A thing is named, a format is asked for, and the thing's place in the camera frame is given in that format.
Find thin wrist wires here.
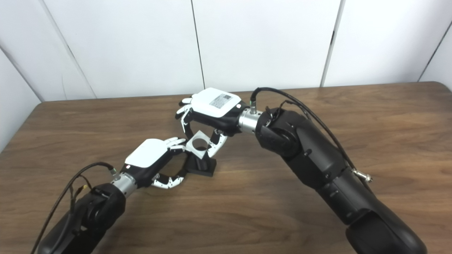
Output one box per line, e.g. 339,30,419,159
267,100,311,120
69,175,93,213

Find black peg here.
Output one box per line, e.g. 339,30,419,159
185,153,217,177

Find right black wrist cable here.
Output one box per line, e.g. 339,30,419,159
250,87,373,183

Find white square piece with hole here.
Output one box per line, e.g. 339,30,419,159
184,130,214,160

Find left thin wrist wires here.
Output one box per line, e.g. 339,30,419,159
69,175,93,213

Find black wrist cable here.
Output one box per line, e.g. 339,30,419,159
250,87,373,183
31,162,119,254

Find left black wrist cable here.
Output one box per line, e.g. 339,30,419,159
31,162,119,254

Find right thin wrist wires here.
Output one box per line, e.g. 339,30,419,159
267,100,311,120

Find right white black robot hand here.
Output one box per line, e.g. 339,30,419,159
176,87,252,158

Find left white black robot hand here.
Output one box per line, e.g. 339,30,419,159
120,137,188,189

